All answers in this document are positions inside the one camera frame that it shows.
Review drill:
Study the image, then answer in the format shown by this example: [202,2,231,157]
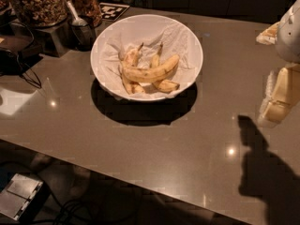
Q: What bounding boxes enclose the white bowl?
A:
[90,14,203,102]

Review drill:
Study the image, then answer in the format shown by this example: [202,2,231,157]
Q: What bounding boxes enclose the yellow banana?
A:
[150,43,180,93]
[122,54,180,83]
[119,44,144,95]

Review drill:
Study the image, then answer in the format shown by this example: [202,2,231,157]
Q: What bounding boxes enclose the dark cup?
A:
[67,15,96,52]

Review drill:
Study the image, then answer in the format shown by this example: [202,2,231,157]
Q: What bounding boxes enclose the large glass nut jar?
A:
[10,0,68,27]

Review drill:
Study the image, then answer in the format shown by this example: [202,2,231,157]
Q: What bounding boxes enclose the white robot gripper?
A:
[256,0,300,124]

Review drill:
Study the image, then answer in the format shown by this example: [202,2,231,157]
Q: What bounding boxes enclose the black cable on table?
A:
[0,22,43,90]

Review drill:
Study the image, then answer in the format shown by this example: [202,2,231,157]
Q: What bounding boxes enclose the metal stand block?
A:
[33,21,76,57]

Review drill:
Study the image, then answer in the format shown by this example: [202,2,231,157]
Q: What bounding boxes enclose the black floor cables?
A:
[29,185,139,225]

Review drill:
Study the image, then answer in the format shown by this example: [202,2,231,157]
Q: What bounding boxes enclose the white paper napkin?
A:
[90,22,203,102]

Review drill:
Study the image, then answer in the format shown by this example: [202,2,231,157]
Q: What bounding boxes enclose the grey box on floor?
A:
[0,173,43,222]

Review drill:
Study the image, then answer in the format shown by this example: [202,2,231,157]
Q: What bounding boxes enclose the small glass nut jar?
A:
[72,0,102,27]

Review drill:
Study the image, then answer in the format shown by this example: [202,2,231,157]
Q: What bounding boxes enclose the black white marker tag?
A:
[99,3,129,22]

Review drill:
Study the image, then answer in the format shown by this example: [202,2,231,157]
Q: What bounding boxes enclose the white plastic spoon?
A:
[65,0,87,26]

